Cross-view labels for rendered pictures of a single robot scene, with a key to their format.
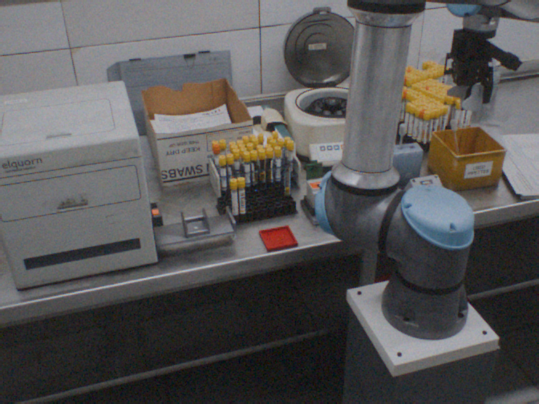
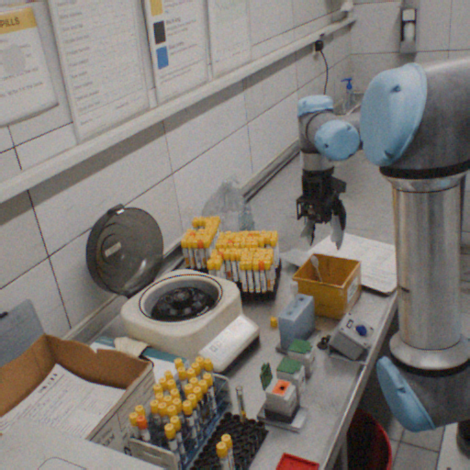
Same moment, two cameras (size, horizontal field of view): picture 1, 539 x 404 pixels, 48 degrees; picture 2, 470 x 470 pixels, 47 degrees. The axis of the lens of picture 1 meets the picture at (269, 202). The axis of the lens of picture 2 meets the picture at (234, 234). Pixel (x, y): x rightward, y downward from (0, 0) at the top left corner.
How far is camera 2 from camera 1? 77 cm
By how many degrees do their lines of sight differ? 38
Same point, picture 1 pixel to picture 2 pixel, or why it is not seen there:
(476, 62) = (330, 196)
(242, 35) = (34, 274)
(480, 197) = (366, 311)
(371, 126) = (454, 294)
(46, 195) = not seen: outside the picture
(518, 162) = not seen: hidden behind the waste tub
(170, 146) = not seen: hidden behind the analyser
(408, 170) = (308, 321)
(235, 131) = (140, 386)
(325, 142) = (210, 341)
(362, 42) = (432, 212)
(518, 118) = (291, 233)
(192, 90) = (13, 372)
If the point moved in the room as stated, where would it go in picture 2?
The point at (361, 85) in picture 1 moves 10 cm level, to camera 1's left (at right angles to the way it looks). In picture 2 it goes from (439, 257) to (401, 292)
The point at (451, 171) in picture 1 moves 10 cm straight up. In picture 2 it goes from (340, 302) to (338, 265)
